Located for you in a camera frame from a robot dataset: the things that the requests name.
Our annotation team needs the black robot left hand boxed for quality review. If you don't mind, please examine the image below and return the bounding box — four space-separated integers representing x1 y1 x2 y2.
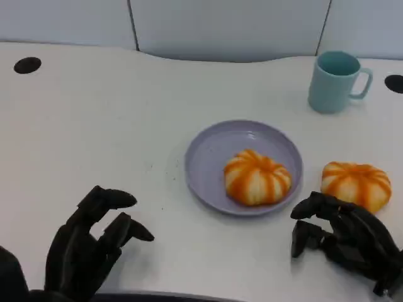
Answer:
45 185 155 302

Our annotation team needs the pale green mug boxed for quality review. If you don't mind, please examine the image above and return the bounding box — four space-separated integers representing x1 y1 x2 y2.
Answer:
307 51 374 115

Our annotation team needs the black round table cable hole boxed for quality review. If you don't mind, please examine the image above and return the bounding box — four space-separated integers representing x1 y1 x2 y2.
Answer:
13 57 42 75
383 74 403 94

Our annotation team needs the grey partition panel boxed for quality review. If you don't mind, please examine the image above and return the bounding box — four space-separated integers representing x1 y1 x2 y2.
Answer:
129 0 331 62

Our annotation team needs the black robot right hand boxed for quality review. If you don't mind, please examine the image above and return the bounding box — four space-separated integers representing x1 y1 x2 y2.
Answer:
289 191 403 297

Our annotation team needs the orange white toy bread roll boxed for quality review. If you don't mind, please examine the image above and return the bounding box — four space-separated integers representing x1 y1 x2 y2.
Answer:
223 149 293 207
321 161 392 214

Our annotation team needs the lilac plate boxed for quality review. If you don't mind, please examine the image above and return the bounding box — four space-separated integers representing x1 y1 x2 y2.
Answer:
184 120 304 217

